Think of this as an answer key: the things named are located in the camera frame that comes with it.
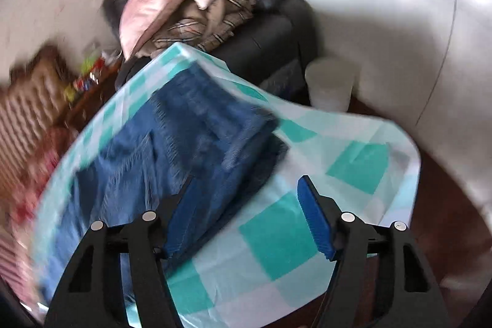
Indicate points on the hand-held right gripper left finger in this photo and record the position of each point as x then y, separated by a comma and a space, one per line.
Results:
180, 226

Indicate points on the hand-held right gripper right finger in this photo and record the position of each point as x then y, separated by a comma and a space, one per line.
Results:
316, 226

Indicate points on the blue pants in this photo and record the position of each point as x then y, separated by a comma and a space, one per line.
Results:
173, 143

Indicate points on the teal white checked sheet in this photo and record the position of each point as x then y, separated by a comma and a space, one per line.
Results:
276, 239

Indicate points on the white plastic bucket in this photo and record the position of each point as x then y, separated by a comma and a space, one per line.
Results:
330, 86

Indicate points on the dark wooden nightstand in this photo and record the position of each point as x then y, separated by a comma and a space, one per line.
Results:
92, 97

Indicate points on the floral bedding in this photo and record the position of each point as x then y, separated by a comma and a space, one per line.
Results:
23, 212

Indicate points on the colourful nightstand clutter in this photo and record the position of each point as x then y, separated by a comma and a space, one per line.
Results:
86, 78

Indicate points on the black chair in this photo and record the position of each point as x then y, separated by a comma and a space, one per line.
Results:
269, 39

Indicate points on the brown tufted headboard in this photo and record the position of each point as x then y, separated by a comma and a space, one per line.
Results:
27, 109

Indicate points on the brown striped cloth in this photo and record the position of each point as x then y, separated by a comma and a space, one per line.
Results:
217, 20

